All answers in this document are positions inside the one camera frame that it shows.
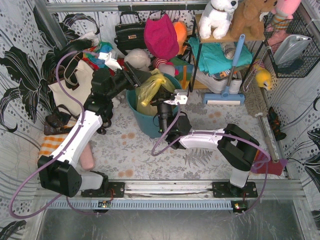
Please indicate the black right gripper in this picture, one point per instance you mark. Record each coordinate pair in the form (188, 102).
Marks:
(161, 100)

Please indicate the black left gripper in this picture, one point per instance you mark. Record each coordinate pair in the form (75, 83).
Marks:
(132, 75)

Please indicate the yellow-green trash bag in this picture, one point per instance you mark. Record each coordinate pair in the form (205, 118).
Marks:
(147, 91)

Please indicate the teal plastic trash bin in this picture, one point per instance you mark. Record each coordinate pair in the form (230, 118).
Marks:
(149, 125)

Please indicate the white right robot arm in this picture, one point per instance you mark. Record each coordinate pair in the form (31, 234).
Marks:
(238, 147)

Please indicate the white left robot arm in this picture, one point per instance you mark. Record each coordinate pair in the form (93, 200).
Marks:
(57, 172)

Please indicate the red fabric bag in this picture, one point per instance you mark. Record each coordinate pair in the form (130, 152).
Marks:
(112, 73)

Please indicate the magenta fabric bag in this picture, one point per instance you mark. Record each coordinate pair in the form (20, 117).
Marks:
(160, 38)

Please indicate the colourful striped bag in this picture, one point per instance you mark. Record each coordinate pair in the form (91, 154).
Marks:
(104, 47)

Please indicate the cream canvas tote bag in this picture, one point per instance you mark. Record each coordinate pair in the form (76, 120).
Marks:
(83, 75)

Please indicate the dark brown leather bag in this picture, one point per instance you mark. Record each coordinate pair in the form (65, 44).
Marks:
(56, 123)

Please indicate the white plush lamb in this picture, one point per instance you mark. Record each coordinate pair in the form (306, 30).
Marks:
(139, 59)

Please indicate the pink striped plush doll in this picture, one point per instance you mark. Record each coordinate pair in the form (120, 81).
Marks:
(165, 67)

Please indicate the black leather handbag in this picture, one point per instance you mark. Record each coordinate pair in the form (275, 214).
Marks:
(130, 36)

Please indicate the rainbow striped box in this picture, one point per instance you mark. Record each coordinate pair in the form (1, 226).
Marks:
(183, 71)

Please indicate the orange plush toy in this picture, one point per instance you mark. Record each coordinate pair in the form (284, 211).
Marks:
(181, 33)

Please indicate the teal folded cloth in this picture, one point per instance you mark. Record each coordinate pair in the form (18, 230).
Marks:
(212, 59)

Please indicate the grey patterned pouch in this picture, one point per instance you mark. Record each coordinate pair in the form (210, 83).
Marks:
(228, 49)

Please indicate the beige chenille mop head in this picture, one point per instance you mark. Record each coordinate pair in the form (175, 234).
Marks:
(254, 100)

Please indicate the pink rolled towel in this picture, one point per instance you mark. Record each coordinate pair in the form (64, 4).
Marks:
(86, 158)

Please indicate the white plush dog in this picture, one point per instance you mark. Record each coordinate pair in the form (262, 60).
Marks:
(216, 18)

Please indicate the black metal shelf rack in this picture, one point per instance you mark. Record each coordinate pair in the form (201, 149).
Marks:
(196, 55)

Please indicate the yellow plush duck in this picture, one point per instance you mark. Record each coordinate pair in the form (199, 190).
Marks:
(262, 75)

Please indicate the black orange toy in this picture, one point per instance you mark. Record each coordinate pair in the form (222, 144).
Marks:
(275, 124)

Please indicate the orange white checked cloth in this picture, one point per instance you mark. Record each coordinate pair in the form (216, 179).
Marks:
(51, 143)

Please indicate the brown teddy bear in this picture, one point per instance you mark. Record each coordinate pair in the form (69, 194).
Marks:
(248, 15)

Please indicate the silver foil pouch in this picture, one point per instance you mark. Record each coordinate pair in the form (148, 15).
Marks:
(291, 48)

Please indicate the pink plush toy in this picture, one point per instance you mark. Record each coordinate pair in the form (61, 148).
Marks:
(283, 13)

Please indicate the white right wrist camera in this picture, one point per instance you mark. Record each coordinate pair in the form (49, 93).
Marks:
(178, 97)

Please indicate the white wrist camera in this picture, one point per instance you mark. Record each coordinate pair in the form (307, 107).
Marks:
(109, 61)
(178, 97)

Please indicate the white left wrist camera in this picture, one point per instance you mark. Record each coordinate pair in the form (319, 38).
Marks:
(109, 61)

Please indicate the blue handled mop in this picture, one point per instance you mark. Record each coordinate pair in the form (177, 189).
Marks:
(225, 98)

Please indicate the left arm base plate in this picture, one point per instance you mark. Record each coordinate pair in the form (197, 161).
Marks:
(117, 188)

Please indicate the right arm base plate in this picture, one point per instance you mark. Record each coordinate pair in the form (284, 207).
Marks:
(224, 189)

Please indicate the aluminium mounting rail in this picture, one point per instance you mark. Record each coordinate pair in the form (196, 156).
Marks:
(275, 189)

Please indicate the black wire basket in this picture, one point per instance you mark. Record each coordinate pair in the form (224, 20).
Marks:
(308, 59)

